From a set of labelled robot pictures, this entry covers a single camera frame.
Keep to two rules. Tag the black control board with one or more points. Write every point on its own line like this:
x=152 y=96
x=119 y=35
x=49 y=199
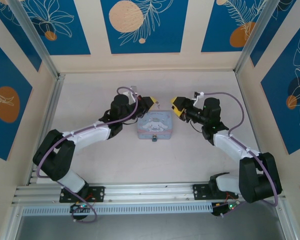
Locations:
x=81 y=207
x=222 y=207

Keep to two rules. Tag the aluminium frame rail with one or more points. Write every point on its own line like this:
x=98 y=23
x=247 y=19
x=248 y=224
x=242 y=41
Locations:
x=53 y=100
x=286 y=222
x=11 y=225

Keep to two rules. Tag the grey metal sheet panel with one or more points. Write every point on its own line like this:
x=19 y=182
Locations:
x=150 y=227

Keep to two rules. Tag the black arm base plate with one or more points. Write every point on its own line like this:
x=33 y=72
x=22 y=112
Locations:
x=200 y=191
x=100 y=193

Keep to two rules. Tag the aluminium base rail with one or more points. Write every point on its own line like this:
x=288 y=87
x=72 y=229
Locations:
x=150 y=192

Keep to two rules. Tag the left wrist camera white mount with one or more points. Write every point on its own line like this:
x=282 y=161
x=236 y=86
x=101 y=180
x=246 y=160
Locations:
x=128 y=95

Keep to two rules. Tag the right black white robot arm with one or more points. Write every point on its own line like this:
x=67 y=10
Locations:
x=260 y=180

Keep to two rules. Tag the aluminium frame post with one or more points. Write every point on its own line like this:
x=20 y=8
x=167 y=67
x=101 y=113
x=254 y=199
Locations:
x=255 y=35
x=35 y=37

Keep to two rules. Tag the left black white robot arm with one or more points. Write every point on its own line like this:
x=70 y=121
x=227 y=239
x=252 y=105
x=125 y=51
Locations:
x=57 y=160

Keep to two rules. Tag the small teal padlock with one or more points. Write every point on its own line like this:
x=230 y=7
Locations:
x=154 y=138

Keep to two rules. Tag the pastel cartoon tin box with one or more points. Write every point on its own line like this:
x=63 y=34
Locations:
x=155 y=123

